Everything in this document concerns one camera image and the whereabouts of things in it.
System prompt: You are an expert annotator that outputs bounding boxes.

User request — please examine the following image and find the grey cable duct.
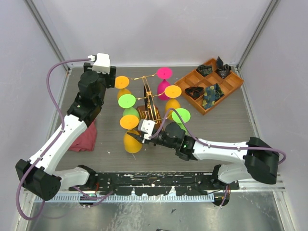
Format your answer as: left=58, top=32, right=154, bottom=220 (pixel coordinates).
left=47, top=193, right=215, bottom=203

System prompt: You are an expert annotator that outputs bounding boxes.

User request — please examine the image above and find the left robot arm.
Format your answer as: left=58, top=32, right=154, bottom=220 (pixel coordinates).
left=15, top=61, right=116, bottom=201

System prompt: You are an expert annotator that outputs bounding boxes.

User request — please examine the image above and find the black patterned folded tie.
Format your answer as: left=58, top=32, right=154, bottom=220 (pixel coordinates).
left=216, top=56, right=231, bottom=79

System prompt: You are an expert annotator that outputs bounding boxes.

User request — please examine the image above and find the orange wine glass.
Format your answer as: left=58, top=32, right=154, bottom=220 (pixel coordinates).
left=120, top=115, right=142, bottom=154
left=115, top=76, right=131, bottom=100
left=164, top=85, right=182, bottom=113

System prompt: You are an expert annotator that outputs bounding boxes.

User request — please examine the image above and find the wooden compartment tray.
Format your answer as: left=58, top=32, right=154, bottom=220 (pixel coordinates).
left=174, top=58, right=244, bottom=116

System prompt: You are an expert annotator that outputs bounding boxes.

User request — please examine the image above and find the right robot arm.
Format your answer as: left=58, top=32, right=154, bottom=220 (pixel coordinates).
left=128, top=120, right=279, bottom=190

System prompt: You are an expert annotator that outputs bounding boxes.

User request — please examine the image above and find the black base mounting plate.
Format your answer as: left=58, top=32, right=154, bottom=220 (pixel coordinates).
left=68, top=172, right=241, bottom=197

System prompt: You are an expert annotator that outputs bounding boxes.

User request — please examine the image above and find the dark green folded tie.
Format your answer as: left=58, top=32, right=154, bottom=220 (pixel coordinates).
left=196, top=64, right=213, bottom=77

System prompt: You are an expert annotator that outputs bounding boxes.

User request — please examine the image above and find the green wine glass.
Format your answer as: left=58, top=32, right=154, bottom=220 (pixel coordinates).
left=118, top=94, right=140, bottom=120
left=171, top=108, right=191, bottom=134

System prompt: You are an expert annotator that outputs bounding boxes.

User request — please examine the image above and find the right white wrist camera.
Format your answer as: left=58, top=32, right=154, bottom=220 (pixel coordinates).
left=138, top=119, right=155, bottom=140

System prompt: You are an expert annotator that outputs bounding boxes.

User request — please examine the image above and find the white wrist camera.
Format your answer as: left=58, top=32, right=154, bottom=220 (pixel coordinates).
left=138, top=119, right=155, bottom=140
left=88, top=53, right=110, bottom=74

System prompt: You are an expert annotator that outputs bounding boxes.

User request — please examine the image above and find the gold wire wine glass rack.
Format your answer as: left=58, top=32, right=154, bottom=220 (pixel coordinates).
left=129, top=73, right=165, bottom=126

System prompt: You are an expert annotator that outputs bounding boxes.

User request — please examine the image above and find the green wine glass front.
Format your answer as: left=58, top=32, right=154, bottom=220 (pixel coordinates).
left=171, top=108, right=191, bottom=134

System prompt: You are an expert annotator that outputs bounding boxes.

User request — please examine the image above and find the blue floral folded tie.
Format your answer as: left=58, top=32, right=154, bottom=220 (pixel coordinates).
left=202, top=83, right=225, bottom=109

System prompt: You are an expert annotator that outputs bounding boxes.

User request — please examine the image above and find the red cloth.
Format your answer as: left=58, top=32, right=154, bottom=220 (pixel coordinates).
left=68, top=121, right=97, bottom=152

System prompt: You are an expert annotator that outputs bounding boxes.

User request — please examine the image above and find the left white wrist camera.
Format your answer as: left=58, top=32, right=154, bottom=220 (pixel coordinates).
left=88, top=53, right=110, bottom=74

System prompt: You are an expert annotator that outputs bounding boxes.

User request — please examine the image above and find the pink wine glass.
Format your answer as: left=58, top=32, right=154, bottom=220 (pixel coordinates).
left=157, top=67, right=173, bottom=101

